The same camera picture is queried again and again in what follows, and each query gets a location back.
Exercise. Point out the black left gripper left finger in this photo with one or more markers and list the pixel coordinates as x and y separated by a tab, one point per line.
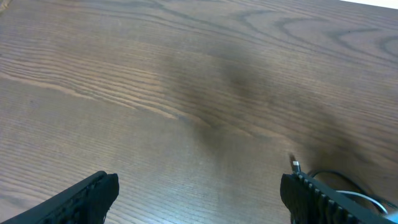
88	201

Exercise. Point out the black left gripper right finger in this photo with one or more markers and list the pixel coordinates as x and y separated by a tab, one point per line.
312	202

